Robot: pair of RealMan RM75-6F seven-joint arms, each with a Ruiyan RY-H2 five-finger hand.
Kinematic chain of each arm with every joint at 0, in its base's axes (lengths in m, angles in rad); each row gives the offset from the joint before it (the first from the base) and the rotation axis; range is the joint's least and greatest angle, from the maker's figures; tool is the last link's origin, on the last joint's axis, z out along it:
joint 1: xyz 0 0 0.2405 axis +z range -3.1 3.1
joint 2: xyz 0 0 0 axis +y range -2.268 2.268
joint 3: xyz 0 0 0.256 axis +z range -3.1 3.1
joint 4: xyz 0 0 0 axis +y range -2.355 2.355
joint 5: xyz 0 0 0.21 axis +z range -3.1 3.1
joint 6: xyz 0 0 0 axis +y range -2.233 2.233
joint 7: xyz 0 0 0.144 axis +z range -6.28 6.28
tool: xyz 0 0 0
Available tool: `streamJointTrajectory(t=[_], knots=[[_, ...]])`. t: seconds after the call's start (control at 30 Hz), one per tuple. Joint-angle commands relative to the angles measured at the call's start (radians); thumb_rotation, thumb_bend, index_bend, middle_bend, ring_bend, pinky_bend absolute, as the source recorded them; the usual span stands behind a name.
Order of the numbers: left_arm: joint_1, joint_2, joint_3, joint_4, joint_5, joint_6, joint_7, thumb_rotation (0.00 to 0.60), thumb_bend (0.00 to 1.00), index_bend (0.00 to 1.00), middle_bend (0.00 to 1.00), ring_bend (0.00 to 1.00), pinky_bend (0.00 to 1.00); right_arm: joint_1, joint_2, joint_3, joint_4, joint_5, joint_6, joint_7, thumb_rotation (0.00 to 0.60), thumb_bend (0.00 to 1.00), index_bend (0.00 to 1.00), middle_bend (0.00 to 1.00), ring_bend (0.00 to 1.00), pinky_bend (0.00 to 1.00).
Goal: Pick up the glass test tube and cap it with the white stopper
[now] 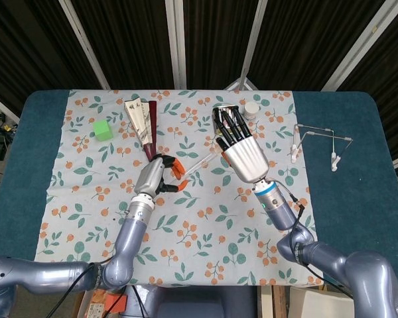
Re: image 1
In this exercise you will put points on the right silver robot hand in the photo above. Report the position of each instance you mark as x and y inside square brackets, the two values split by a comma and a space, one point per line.
[247, 159]

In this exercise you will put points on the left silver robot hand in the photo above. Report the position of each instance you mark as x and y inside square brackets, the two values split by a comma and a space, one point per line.
[149, 179]

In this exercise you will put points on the clear glass test tube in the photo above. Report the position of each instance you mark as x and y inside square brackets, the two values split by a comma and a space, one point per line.
[199, 164]

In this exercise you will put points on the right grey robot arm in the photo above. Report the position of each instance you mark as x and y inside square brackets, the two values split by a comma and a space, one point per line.
[278, 212]

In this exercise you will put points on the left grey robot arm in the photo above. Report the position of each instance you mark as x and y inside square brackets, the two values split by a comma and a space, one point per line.
[132, 232]

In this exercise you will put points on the small white jar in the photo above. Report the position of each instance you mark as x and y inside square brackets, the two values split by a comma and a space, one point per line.
[252, 111]

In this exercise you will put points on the gold and black tin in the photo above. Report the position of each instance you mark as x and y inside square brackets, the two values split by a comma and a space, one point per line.
[227, 111]

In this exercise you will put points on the orange fruit print tablecloth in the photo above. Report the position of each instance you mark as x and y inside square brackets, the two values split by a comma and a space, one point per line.
[192, 225]

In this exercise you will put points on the dark red folding fan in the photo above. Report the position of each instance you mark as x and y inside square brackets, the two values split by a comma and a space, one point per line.
[137, 116]

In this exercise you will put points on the green cube box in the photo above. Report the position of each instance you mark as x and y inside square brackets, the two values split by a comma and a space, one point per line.
[103, 130]

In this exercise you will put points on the blue table cover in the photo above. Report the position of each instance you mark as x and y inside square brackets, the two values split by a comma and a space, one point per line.
[351, 198]

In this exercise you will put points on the orange box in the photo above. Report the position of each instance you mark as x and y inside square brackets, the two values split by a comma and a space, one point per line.
[116, 303]

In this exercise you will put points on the printed cardboard box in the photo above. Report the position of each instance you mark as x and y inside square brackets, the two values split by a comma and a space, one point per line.
[96, 306]

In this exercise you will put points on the white flat board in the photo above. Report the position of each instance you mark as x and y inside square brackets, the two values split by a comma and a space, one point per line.
[318, 304]

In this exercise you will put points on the white partition frame post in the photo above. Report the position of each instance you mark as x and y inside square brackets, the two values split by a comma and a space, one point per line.
[253, 33]
[176, 43]
[83, 39]
[355, 49]

